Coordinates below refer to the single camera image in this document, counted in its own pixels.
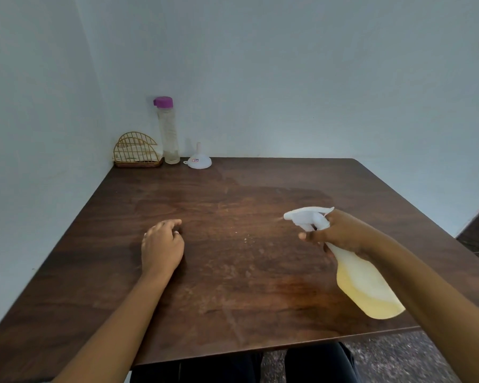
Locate person's left forearm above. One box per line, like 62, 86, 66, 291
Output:
51, 270, 172, 383

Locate white plastic funnel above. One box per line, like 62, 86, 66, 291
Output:
183, 142, 212, 170

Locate gold wire napkin holder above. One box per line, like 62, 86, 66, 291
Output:
113, 131, 164, 169

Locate clear bottle purple cap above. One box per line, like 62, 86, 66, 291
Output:
153, 96, 181, 165

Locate white spray bottle yellow liquid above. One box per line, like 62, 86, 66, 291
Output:
283, 207, 406, 320

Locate person's right forearm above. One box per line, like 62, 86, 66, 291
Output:
359, 229, 479, 383

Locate person's black trousers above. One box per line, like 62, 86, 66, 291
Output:
129, 342, 362, 383

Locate person's left hand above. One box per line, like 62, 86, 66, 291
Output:
141, 219, 185, 277

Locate person's right hand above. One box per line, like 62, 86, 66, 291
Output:
298, 209, 378, 260

